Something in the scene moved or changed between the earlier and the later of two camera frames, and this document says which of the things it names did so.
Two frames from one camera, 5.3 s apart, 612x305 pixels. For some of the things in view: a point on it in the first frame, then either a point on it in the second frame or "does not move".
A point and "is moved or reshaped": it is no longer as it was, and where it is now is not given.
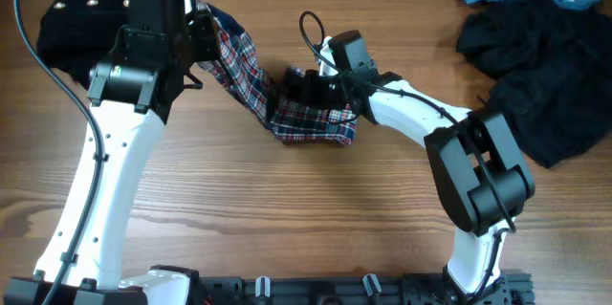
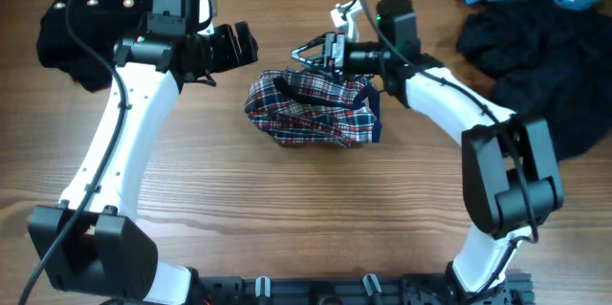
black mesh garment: (552, 67) does not move
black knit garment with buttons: (82, 24) does not move
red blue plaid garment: (234, 58) is moved or reshaped
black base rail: (511, 287) does not move
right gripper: (315, 88) → (330, 54)
